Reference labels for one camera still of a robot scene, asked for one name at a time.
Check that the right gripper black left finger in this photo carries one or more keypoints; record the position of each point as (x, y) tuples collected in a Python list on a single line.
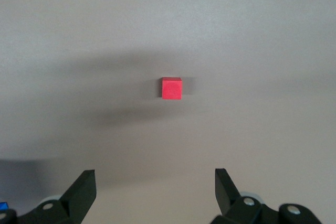
[(76, 197)]

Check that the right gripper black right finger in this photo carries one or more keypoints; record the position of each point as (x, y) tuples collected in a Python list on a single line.
[(228, 195)]

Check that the red cube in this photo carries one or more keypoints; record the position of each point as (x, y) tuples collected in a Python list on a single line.
[(171, 89)]

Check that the blue plastic bin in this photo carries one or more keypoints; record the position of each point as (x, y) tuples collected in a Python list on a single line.
[(3, 205)]

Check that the brown table mat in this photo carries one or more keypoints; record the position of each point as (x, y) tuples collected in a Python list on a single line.
[(168, 11)]

